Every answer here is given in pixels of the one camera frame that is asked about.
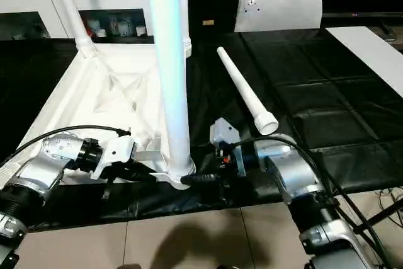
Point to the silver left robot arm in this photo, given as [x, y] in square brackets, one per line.
[44, 162]

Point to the black stand leg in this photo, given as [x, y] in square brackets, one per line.
[381, 215]

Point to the white plastic table leg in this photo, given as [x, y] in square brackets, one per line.
[186, 45]
[245, 92]
[70, 7]
[170, 61]

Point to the white plastic chair shell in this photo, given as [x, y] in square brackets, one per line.
[283, 7]

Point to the white side table board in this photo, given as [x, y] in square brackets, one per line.
[362, 48]

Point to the black flat monitor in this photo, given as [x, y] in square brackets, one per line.
[362, 14]

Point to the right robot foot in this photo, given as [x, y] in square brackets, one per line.
[223, 266]

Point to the white plastic table top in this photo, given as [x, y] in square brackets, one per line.
[78, 92]

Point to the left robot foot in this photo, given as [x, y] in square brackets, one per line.
[129, 266]

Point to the small white jar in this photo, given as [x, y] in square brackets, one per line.
[141, 30]
[100, 32]

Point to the white cabinet with glass doors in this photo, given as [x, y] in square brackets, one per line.
[31, 1]

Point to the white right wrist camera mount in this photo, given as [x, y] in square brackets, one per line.
[225, 133]

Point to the small yellow label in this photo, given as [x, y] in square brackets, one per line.
[208, 22]

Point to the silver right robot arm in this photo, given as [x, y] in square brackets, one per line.
[296, 171]

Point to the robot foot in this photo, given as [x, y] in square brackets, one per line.
[129, 266]
[223, 266]

